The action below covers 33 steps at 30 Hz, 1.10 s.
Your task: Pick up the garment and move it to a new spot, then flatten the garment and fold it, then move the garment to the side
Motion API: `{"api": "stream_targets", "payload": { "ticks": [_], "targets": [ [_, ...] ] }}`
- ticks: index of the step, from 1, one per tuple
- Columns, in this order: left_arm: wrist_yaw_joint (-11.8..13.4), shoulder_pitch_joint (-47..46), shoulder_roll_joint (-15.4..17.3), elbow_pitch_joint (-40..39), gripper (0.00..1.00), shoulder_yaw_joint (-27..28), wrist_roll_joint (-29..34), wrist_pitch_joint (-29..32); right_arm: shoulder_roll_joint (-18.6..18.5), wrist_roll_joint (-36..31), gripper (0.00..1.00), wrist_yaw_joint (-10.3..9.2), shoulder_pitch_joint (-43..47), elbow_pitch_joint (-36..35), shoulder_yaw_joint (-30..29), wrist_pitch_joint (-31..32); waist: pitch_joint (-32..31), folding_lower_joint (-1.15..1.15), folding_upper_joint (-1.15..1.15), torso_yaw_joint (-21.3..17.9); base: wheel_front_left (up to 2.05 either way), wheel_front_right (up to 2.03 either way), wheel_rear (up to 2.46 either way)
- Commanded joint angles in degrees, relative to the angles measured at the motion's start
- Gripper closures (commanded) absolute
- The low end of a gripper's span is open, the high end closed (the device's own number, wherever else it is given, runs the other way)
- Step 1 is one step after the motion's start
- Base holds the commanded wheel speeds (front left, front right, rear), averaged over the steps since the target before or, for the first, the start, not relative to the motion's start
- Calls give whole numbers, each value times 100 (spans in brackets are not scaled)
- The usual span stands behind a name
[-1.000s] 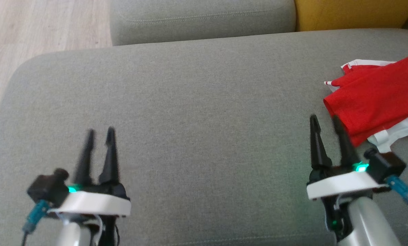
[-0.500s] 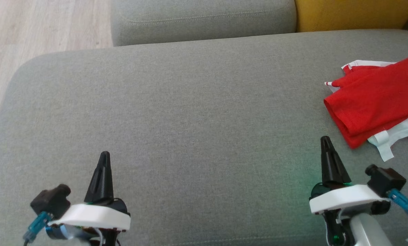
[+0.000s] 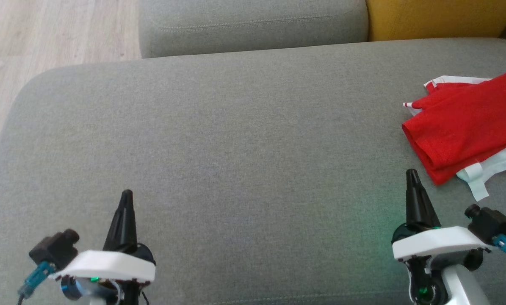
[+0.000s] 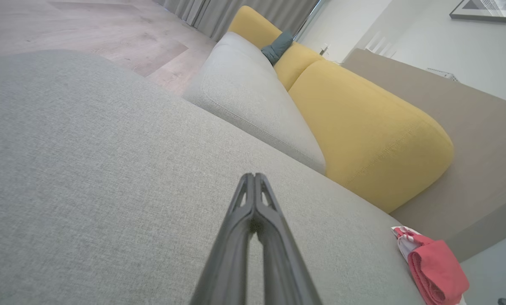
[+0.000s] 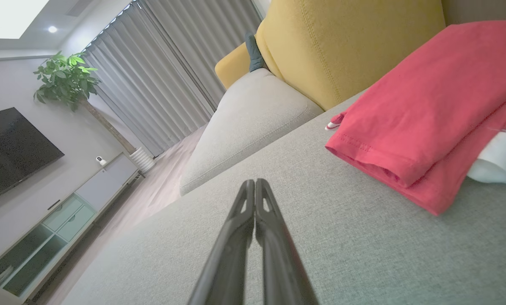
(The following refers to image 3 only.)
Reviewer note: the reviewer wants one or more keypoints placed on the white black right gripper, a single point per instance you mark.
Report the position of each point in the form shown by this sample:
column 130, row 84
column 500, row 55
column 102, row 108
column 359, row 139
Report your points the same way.
column 435, row 243

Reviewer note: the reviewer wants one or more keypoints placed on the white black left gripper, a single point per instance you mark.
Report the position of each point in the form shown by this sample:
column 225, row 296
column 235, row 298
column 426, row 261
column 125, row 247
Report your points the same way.
column 109, row 267

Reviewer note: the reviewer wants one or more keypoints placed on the red white basketball jersey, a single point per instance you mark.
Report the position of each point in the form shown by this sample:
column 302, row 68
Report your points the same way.
column 460, row 127

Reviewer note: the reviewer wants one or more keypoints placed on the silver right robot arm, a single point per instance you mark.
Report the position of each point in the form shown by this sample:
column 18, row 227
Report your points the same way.
column 460, row 284

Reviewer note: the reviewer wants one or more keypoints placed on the large grey sofa seat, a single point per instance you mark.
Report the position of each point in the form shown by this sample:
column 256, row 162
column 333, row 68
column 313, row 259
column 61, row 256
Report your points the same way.
column 236, row 148

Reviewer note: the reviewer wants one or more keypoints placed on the yellow sofa section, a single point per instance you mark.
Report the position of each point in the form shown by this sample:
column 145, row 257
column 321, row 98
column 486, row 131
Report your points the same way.
column 439, row 19

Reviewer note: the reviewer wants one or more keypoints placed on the grey sofa cushion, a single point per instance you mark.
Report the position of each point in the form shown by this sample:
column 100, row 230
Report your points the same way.
column 252, row 25

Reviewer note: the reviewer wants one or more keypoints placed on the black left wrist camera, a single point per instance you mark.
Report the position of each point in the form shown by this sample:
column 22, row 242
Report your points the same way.
column 53, row 250

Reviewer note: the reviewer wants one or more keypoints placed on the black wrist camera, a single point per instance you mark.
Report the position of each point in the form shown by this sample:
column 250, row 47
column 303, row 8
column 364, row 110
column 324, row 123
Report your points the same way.
column 53, row 250
column 490, row 224

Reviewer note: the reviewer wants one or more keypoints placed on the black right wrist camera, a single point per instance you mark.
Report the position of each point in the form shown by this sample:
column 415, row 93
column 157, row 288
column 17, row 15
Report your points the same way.
column 490, row 224

